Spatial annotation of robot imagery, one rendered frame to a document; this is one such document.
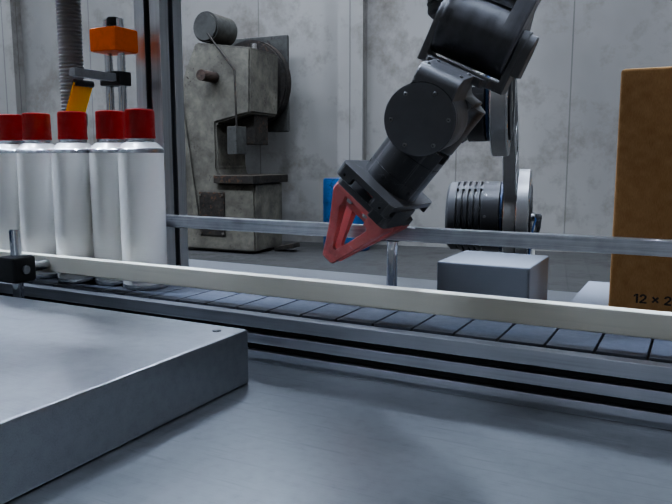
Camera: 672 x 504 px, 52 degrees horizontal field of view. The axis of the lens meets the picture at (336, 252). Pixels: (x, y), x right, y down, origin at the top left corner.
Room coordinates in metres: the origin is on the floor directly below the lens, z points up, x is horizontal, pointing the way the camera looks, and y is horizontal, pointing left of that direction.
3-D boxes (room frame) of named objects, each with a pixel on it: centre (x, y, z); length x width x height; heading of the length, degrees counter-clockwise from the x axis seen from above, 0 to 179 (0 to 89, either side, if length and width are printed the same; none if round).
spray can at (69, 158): (0.84, 0.32, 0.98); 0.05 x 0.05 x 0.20
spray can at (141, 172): (0.80, 0.22, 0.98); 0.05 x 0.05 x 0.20
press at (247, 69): (7.77, 1.05, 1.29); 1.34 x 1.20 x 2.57; 73
